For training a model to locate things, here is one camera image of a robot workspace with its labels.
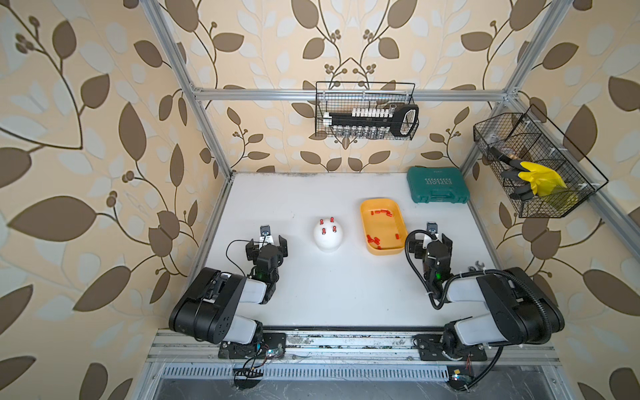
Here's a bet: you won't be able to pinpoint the white dome screw holder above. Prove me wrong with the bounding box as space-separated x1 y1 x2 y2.
313 217 344 253

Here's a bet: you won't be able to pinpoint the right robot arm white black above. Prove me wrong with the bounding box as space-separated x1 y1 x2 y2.
404 229 565 361

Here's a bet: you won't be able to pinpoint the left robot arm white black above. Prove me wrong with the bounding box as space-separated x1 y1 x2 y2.
168 234 288 346

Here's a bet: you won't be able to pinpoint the yellow plastic tray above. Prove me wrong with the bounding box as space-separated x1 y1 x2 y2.
360 198 408 256

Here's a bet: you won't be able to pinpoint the green plastic tool case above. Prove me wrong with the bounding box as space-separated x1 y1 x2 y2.
407 167 471 204

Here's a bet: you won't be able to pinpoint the black pliers in basket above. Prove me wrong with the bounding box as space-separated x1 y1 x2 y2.
489 147 534 202

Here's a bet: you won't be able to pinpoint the yellow rubber glove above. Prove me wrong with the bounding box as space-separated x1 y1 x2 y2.
518 162 568 197

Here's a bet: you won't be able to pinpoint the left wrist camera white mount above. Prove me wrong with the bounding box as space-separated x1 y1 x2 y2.
259 225 273 245

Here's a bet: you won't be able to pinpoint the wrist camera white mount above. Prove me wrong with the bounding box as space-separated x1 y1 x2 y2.
259 225 273 245
426 223 439 241

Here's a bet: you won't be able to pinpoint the black wire basket back wall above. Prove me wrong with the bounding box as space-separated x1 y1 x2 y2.
314 80 419 142

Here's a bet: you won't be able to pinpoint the black wire basket wall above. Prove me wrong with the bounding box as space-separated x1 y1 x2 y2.
314 80 419 142
473 104 609 218

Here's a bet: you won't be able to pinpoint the socket set rail black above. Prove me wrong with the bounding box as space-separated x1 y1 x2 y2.
320 104 419 140

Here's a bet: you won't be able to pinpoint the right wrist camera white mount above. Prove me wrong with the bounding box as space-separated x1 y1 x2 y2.
426 223 439 241

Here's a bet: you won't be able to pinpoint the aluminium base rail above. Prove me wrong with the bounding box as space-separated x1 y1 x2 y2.
147 328 560 383

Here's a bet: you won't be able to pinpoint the ratchet wrench green handle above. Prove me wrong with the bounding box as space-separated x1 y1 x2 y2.
468 261 486 272

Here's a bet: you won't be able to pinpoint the black wire basket right wall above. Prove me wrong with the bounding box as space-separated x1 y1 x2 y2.
473 104 609 218

